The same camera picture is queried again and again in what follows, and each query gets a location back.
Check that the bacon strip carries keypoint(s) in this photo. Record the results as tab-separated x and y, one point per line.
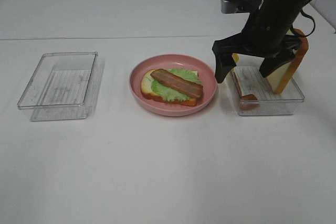
246	102
168	79

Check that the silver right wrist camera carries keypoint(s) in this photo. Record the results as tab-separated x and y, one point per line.
239	6

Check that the yellow cheese slice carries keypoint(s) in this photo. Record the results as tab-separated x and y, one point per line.
235	57

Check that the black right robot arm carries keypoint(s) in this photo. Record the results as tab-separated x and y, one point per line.
281	12

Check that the bread slice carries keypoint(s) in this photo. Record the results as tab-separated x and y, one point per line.
148	94
279	79

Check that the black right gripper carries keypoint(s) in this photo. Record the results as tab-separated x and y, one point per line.
259	39

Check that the pink round plate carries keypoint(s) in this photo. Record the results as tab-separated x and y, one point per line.
170	61

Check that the green lettuce leaf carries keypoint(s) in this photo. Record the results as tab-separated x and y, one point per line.
169	94

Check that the clear plastic container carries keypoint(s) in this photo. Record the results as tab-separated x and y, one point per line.
64	86
252	82

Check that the left clear plastic container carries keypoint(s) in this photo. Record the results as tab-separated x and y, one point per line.
64	86

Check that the right clear plastic container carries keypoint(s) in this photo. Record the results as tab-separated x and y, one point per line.
252	82

